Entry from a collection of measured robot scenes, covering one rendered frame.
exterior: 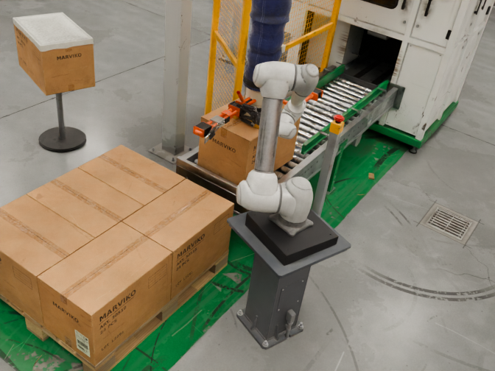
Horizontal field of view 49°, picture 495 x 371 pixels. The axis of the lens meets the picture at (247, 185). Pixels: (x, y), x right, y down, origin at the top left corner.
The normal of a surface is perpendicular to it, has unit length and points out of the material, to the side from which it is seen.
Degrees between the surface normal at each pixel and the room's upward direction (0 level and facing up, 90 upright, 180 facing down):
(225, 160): 90
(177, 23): 88
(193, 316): 0
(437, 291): 0
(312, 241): 3
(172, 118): 90
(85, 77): 90
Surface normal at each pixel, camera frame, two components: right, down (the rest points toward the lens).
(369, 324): 0.11, -0.80
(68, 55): 0.59, 0.52
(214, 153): -0.60, 0.41
